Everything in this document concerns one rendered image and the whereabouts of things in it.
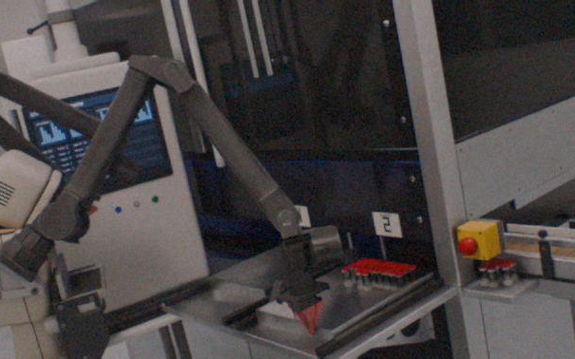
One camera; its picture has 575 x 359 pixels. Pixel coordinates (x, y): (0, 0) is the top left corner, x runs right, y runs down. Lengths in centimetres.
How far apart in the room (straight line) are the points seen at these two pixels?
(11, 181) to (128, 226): 67
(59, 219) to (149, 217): 80
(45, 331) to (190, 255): 71
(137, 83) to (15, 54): 497
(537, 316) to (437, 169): 56
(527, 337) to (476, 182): 46
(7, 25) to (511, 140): 571
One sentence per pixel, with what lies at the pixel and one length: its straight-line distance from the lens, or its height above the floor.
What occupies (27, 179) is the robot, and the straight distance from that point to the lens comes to 162.
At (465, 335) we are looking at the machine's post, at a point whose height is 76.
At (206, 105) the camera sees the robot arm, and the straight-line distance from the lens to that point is 145.
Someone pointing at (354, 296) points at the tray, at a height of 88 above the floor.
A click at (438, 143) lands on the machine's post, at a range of 156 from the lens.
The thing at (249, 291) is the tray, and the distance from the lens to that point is 181.
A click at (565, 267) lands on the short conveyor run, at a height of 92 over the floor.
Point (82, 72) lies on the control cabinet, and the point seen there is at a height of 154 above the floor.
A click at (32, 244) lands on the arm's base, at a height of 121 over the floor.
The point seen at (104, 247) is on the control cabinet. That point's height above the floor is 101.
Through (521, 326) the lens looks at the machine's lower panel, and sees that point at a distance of 189.
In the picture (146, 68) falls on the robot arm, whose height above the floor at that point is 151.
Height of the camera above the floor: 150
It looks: 11 degrees down
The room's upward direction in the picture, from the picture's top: 12 degrees counter-clockwise
